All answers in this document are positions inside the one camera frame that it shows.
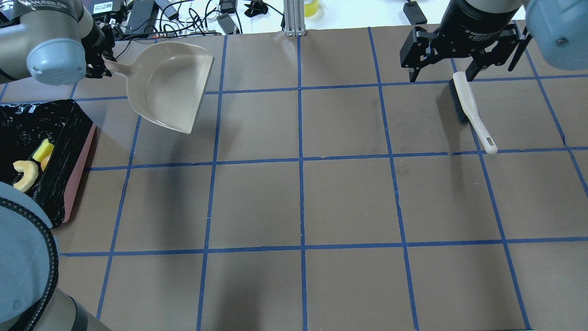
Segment beige hand brush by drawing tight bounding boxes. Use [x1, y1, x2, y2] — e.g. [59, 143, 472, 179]
[448, 71, 498, 154]

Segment yellow tape roll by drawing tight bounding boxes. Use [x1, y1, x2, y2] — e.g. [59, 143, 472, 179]
[303, 0, 324, 18]

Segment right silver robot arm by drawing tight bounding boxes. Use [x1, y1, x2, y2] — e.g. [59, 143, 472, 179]
[399, 0, 588, 82]

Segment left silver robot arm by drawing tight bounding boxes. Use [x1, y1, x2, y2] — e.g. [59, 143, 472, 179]
[1, 0, 113, 331]

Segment aluminium frame post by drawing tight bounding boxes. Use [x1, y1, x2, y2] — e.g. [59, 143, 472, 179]
[283, 0, 307, 36]

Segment yellow green sponge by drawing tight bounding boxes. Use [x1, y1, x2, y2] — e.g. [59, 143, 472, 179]
[32, 138, 55, 163]

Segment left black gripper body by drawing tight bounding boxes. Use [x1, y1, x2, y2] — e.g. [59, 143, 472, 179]
[81, 22, 116, 78]

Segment bin with black bag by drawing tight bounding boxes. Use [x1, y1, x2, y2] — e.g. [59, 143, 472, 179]
[0, 100, 96, 228]

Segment yellow crumpled bread toy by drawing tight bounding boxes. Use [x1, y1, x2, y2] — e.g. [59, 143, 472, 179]
[40, 155, 51, 171]

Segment beige plastic dustpan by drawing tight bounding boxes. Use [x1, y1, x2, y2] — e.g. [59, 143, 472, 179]
[104, 42, 215, 134]

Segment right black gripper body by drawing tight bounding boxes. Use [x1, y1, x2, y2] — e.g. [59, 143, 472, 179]
[399, 0, 532, 73]

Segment beige curved peel piece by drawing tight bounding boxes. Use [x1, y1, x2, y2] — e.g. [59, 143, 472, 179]
[12, 160, 39, 193]

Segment black power adapter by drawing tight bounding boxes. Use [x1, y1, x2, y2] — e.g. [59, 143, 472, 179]
[402, 0, 428, 25]

